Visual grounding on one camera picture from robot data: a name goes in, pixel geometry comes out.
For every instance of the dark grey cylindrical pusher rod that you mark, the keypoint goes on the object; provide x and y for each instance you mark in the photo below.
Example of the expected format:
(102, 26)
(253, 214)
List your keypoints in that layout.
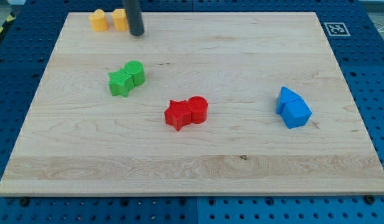
(134, 17)

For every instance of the yellow hexagon block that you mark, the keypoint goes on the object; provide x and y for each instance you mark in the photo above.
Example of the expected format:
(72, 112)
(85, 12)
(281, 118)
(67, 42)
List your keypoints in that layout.
(120, 21)

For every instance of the yellow heart block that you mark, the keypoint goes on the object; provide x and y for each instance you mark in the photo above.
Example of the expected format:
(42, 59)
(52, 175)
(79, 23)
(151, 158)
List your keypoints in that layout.
(98, 20)

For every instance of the green cylinder block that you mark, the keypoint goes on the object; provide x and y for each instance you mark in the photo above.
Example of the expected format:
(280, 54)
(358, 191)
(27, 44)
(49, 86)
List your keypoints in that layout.
(136, 70)

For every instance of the green star block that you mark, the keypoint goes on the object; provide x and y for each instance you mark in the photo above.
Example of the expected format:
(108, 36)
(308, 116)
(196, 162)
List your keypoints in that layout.
(120, 83)

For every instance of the red star block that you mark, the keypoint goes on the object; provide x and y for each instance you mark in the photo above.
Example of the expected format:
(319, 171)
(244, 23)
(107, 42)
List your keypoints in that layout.
(178, 115)

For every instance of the red cylinder block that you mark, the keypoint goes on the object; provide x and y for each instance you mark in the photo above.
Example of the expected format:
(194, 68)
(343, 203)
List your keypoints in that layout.
(198, 106)

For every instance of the light wooden board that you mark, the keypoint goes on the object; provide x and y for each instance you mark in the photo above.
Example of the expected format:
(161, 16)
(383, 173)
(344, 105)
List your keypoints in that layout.
(78, 140)

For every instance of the blue triangle block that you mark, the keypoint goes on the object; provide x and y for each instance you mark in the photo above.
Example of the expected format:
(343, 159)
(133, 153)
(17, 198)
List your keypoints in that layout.
(285, 95)

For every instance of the blue cube block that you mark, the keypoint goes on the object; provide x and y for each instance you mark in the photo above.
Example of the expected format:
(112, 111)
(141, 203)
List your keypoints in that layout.
(295, 113)

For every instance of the white fiducial marker tag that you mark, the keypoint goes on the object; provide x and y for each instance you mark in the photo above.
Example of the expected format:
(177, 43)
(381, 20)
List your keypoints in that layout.
(337, 29)

